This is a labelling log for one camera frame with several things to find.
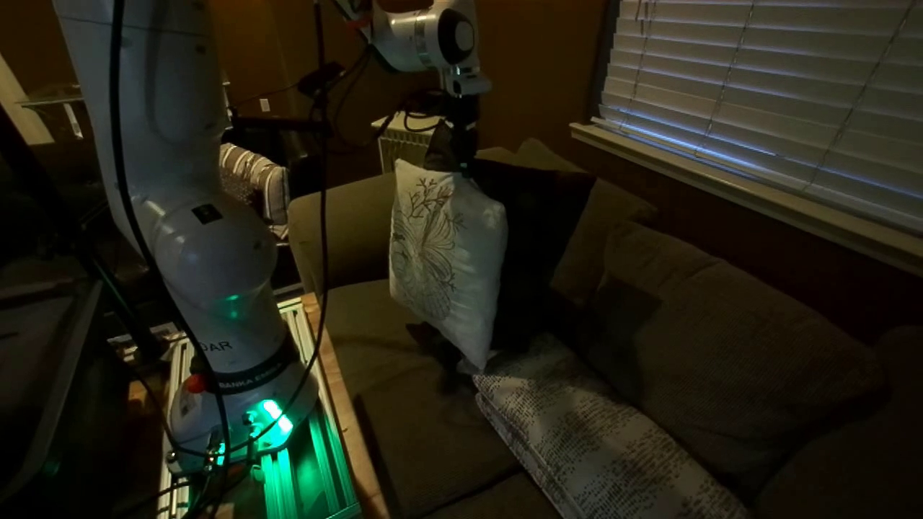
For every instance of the green lit robot base table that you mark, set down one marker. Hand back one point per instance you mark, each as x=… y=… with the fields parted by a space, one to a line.
x=277 y=456

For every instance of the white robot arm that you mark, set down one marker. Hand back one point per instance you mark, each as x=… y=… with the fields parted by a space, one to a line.
x=150 y=84

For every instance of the white window sill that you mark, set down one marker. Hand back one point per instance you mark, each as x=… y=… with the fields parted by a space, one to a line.
x=852 y=231

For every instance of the white pillow with embroidered peacock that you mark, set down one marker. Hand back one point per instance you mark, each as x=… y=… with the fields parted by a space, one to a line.
x=474 y=252

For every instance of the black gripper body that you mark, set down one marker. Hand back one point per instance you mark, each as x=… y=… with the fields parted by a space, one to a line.
x=461 y=120

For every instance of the olive green fabric sofa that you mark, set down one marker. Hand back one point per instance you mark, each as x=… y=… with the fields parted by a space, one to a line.
x=779 y=404

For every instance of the white pillow with speckled stripes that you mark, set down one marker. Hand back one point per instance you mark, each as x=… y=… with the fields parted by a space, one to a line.
x=585 y=450

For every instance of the white window blinds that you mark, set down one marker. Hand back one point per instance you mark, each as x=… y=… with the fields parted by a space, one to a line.
x=810 y=97

